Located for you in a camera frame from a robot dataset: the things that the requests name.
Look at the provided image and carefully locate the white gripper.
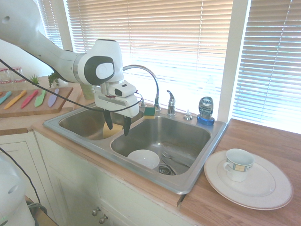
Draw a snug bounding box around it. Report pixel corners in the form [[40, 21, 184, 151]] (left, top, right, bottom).
[[94, 86, 140, 137]]

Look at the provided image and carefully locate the yellow and green sponge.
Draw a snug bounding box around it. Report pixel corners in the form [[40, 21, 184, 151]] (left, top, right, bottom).
[[143, 106, 157, 120]]

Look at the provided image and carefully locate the white ceramic bowl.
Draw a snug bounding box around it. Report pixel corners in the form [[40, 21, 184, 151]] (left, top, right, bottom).
[[127, 149, 161, 170]]

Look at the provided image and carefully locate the pale green cup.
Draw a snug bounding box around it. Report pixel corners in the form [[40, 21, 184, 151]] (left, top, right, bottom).
[[80, 83, 96, 100]]

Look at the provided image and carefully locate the metal fork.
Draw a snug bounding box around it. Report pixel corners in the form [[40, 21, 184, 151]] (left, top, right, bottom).
[[161, 151, 190, 168]]

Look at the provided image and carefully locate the wooden cutting board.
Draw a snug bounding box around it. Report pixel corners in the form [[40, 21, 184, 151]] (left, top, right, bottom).
[[0, 87, 74, 119]]

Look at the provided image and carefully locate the stainless steel double sink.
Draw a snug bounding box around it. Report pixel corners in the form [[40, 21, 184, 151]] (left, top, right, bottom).
[[43, 103, 228, 195]]

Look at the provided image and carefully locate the metal sink drain strainer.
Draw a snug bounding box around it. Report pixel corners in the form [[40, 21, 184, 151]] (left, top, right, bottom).
[[158, 164, 178, 176]]

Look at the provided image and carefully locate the purple plastic knife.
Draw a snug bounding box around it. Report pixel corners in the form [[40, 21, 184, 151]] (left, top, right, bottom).
[[47, 88, 60, 108]]

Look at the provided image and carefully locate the leafy plant in white pot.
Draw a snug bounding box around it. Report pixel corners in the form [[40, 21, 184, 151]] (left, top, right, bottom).
[[47, 71, 69, 89]]

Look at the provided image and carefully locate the white base cabinet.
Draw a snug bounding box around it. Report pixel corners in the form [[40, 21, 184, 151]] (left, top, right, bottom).
[[0, 128, 190, 226]]

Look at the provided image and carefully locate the green plastic knife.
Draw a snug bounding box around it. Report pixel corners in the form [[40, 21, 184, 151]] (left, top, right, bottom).
[[34, 89, 48, 108]]

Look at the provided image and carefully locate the blue Dawn soap bottle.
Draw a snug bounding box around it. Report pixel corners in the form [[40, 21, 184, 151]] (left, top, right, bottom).
[[196, 95, 216, 126]]

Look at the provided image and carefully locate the red plastic knife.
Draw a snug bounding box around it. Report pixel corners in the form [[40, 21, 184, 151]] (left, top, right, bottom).
[[20, 89, 39, 110]]

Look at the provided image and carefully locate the small spiky green plant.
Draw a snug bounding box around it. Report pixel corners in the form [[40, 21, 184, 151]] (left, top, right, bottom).
[[30, 73, 41, 86]]

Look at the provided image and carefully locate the wide white window blind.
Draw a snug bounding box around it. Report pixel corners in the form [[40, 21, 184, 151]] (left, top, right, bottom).
[[63, 0, 234, 118]]

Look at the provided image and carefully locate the orange plastic knife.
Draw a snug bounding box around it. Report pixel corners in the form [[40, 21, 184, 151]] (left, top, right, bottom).
[[3, 89, 27, 110]]

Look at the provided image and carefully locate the glass jar checkered lid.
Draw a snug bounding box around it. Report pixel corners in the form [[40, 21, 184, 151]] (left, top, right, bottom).
[[0, 67, 13, 86], [12, 66, 24, 85]]

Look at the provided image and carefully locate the teal plastic knife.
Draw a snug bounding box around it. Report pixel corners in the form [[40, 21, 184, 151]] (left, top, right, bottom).
[[0, 91, 13, 105]]

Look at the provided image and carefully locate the narrow white window blind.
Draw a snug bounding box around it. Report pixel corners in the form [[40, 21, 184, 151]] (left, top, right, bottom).
[[37, 0, 64, 50]]

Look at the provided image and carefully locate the white patterned tea cup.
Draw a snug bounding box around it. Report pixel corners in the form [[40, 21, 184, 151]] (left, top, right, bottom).
[[222, 148, 255, 183]]

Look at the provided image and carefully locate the large white dinner plate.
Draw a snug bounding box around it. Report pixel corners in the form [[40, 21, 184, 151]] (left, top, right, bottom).
[[203, 149, 294, 211]]

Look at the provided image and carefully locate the medium white window blind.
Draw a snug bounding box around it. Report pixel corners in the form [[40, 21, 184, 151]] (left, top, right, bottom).
[[232, 0, 301, 135]]

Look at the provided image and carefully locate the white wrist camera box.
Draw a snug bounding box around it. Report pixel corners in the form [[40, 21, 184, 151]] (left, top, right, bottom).
[[110, 80, 138, 98]]

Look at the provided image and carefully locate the chrome faucet lever handle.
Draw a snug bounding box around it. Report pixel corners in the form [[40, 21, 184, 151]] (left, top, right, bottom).
[[166, 89, 177, 116]]

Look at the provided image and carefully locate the long black robot cable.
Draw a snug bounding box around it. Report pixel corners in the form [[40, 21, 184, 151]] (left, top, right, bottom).
[[0, 57, 144, 112]]

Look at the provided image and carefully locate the thin black cable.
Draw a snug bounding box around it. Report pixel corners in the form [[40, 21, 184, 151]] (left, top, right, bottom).
[[0, 146, 49, 216]]

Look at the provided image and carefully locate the white window frame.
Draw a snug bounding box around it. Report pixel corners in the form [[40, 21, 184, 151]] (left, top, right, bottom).
[[37, 0, 301, 136]]

